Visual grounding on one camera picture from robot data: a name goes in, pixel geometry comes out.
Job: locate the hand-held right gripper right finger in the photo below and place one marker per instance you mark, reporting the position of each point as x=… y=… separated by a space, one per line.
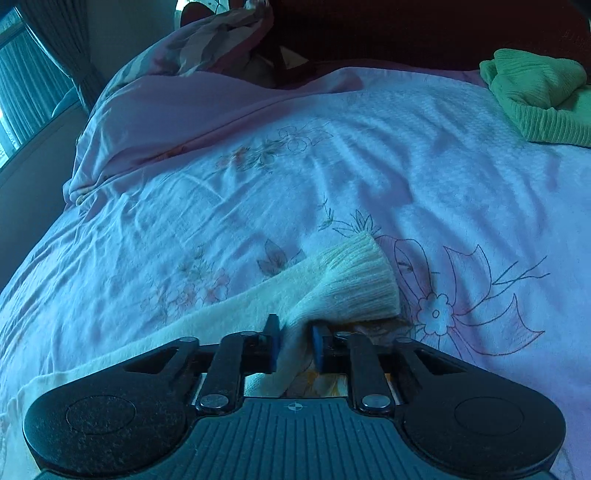
x=319 y=350

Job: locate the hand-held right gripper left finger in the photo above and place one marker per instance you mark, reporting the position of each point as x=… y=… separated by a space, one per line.
x=272 y=346

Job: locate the cream knit sweater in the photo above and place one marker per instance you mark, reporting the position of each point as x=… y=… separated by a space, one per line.
x=351 y=281

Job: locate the floral bed sheet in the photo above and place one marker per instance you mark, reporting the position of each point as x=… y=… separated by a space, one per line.
x=415 y=161

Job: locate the pink quilt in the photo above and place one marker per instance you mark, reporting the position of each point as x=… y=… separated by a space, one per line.
x=161 y=120

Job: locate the floral striped pillow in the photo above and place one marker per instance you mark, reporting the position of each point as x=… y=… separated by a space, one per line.
x=221 y=41

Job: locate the green knit sweater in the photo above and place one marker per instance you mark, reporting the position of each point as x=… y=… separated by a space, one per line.
x=540 y=87

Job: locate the window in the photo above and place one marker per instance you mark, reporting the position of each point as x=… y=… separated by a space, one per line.
x=27 y=78

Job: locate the grey curtain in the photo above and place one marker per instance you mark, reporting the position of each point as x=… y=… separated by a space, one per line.
x=64 y=41

